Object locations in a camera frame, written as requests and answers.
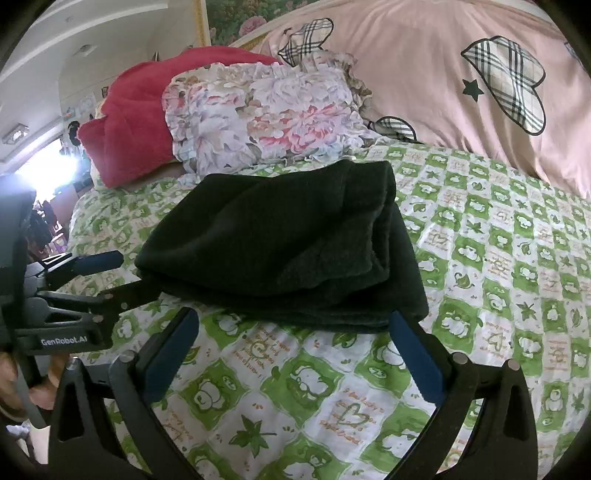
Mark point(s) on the black pants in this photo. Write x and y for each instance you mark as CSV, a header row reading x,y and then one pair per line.
x,y
326,248

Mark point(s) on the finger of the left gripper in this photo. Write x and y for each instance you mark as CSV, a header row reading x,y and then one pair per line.
x,y
68,264
68,310

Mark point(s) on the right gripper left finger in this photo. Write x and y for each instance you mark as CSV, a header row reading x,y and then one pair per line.
x,y
83,443

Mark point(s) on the green checkered bed sheet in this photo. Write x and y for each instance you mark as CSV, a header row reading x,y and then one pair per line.
x,y
506,263

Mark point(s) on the framed landscape painting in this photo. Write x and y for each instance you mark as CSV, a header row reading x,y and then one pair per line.
x,y
222,22

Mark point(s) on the red fleece blanket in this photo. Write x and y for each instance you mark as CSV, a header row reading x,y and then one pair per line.
x,y
131,138

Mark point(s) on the pink heart-print duvet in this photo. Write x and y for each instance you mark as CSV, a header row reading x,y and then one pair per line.
x,y
496,78

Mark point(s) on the person's left hand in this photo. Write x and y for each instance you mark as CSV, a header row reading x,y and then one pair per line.
x,y
42,395

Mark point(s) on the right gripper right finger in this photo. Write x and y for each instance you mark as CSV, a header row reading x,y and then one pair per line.
x,y
503,442

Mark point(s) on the floral ruffled pillow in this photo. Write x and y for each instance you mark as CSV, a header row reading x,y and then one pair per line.
x,y
227,118

